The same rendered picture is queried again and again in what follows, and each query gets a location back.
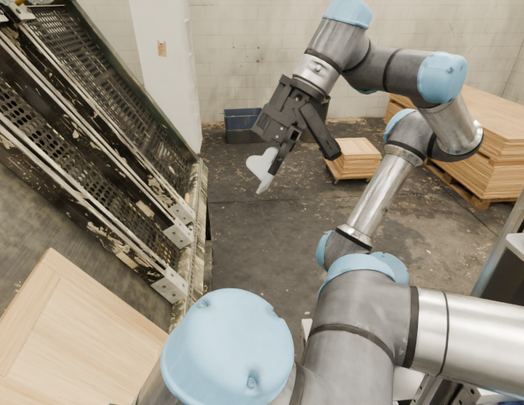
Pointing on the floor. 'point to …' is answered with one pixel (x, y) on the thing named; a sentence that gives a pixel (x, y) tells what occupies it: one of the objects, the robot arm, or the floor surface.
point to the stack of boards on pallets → (485, 190)
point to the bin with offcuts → (319, 116)
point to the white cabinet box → (169, 62)
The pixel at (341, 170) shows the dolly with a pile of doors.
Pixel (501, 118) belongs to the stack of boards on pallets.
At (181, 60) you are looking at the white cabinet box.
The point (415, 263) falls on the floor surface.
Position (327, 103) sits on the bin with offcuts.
